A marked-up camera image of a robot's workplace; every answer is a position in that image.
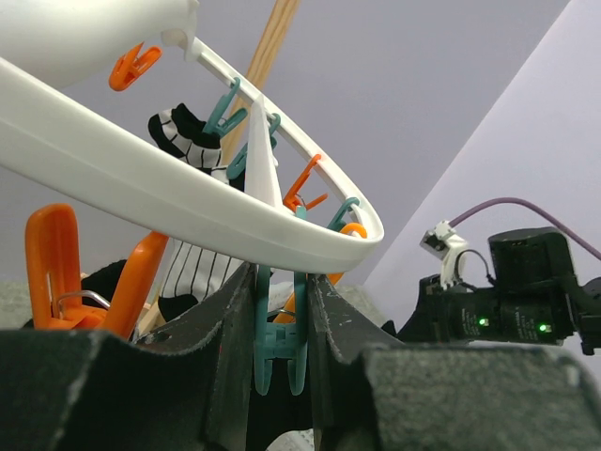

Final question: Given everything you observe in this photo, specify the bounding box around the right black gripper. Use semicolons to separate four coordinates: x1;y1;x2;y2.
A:
382;275;498;344

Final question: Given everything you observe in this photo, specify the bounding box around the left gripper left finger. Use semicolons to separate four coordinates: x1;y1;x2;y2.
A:
141;263;256;450

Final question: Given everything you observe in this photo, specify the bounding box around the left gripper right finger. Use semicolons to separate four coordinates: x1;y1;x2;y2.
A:
307;275;400;450

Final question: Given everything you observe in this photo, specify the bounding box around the teal clothes clip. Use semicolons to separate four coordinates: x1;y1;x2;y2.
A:
253;204;311;396

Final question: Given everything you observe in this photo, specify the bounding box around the white round clip hanger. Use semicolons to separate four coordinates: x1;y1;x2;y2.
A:
1;1;384;273

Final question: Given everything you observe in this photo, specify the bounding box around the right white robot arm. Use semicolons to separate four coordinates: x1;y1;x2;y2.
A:
383;227;600;356

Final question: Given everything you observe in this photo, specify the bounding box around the large orange clothes clip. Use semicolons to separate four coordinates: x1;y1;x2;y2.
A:
24;203;169;340

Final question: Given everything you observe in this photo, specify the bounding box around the white striped hanging sock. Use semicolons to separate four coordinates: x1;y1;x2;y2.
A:
158;240;242;322

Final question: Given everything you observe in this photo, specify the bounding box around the black striped sock at left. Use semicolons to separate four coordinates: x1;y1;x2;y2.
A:
147;103;245;192

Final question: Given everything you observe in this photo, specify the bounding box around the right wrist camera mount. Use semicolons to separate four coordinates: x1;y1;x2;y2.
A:
420;221;469;289

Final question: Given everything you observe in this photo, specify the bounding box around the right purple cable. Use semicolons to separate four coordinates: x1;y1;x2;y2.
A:
448;196;601;262

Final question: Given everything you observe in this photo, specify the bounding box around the wooden rack frame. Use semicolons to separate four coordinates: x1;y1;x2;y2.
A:
138;0;301;334

